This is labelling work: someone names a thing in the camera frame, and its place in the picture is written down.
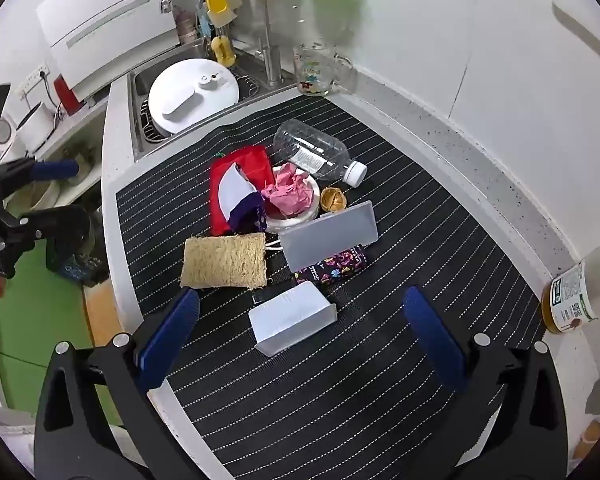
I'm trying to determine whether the white plastic box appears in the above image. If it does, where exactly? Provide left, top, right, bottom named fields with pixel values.
left=248, top=280, right=338, bottom=357

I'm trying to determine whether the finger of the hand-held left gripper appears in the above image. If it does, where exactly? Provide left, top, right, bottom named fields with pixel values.
left=0, top=158, right=80, bottom=196
left=19, top=204, right=92, bottom=247

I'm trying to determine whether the blue patterned box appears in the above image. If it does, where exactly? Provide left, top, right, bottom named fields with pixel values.
left=47, top=250, right=108, bottom=286

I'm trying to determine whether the red mesh bag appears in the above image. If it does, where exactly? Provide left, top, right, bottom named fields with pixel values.
left=209, top=145, right=276, bottom=237

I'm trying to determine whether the yellow faucet sponge holder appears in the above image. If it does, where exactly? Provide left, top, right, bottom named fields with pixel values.
left=197, top=0, right=238, bottom=28

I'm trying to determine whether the juice bottle with label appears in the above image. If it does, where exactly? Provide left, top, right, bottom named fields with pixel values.
left=541, top=240, right=600, bottom=335

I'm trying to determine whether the chrome kitchen faucet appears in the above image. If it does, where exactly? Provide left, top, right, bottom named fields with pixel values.
left=200, top=0, right=283, bottom=86

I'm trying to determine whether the white round lid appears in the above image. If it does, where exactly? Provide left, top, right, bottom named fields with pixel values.
left=148, top=57, right=241, bottom=136

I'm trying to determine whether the white rectangular plastic lid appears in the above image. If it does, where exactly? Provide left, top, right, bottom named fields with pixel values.
left=278, top=200, right=379, bottom=272

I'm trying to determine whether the clear plastic bottle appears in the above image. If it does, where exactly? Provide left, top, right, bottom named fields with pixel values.
left=271, top=119, right=368, bottom=188

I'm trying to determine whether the red container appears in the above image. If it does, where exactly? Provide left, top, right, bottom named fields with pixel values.
left=54, top=74, right=83, bottom=117

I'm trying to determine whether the white countertop dishwasher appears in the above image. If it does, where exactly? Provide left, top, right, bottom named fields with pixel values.
left=35, top=0, right=181, bottom=103

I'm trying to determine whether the printed glass mug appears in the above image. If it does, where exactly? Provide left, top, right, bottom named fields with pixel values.
left=292, top=42, right=356, bottom=97

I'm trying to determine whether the white wall outlet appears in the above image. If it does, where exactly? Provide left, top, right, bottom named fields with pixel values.
left=17, top=62, right=51, bottom=96

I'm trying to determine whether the loofah scrub pad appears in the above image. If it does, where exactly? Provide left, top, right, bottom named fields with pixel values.
left=180, top=232, right=269, bottom=291

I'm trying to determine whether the yellow sponge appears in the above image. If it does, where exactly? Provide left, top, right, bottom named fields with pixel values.
left=210, top=35, right=236, bottom=67

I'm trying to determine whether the white and purple wrapper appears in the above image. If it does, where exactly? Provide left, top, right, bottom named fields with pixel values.
left=217, top=162, right=268, bottom=233

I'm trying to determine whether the steel sink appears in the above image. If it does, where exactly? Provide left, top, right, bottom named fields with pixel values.
left=127, top=37, right=301, bottom=161

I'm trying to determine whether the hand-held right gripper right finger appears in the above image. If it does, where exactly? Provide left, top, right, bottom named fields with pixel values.
left=375, top=285, right=569, bottom=480

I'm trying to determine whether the brown nut shell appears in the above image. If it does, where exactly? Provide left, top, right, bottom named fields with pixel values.
left=320, top=186, right=348, bottom=213

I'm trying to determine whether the white paper bowl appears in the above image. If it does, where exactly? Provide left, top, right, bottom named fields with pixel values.
left=265, top=165, right=322, bottom=233

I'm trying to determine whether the pink crumpled paper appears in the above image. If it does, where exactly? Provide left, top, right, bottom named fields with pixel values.
left=261, top=161, right=317, bottom=217

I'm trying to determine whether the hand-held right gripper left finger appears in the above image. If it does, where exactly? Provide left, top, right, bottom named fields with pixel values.
left=32, top=287, right=229, bottom=480

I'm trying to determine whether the dark floral wrapper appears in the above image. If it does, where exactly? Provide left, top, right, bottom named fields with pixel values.
left=295, top=244, right=370, bottom=286

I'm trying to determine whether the black striped mat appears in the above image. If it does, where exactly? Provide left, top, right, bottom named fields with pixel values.
left=115, top=94, right=561, bottom=480

